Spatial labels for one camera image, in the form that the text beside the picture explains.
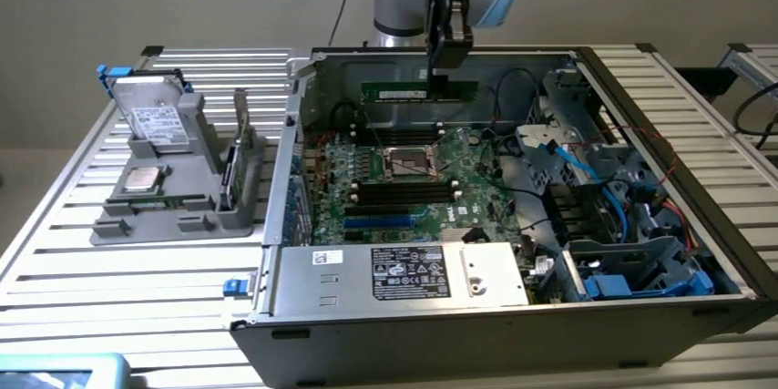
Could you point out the grey metal disk bay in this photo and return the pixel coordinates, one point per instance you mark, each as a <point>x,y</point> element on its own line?
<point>564,134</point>

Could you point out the silver power supply unit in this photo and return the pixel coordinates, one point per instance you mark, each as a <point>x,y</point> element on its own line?
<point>340,289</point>

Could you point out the blue case latch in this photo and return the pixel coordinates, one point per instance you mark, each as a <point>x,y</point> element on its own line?
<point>237,286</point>

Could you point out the grey parts rack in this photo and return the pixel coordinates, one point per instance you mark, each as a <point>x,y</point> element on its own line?
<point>157,225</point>

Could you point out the CPU socket metal frame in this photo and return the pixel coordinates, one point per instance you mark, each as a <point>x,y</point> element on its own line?
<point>406,163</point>

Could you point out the silver chipset heatsink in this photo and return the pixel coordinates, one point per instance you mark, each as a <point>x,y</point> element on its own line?
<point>456,235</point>

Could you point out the slatted metal side table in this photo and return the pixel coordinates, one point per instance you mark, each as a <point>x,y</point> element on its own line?
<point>754,63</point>

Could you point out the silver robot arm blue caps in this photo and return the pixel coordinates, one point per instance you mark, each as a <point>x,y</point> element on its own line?
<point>395,6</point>

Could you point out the blue plastic drive tray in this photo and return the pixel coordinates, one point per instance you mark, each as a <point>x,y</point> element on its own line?
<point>607,284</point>

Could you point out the long black expansion slot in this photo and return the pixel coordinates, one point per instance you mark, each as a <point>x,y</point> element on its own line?
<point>376,211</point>

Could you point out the silver CPU chip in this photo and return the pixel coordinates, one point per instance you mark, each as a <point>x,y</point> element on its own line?
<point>143,178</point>

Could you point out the blue disk caddy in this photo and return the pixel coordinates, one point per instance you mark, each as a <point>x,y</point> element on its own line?
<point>112,74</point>

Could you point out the black RAM slot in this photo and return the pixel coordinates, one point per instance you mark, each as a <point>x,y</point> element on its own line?
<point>400,137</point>
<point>404,184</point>
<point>400,132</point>
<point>404,195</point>
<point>404,190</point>
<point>400,126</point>
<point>400,142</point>
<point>404,201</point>

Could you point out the open grey PC case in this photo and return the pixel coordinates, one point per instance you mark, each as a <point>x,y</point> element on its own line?
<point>426,348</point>

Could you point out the green RAM stick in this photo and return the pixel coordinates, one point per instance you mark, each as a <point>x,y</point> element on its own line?
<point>395,92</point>

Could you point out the green motherboard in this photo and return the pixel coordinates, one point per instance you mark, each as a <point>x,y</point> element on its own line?
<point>486,200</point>

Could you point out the teal plastic box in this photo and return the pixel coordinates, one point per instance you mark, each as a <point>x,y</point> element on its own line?
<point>60,371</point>

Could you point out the silver hard disk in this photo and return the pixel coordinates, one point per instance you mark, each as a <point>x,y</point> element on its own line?
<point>155,115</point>

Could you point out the short black expansion slot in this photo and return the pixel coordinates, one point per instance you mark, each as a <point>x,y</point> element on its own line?
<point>354,236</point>

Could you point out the blue expansion slot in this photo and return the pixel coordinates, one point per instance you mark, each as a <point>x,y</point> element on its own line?
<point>376,222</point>

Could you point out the graphics card with bracket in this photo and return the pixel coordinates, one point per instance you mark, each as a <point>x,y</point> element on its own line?
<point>237,166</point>

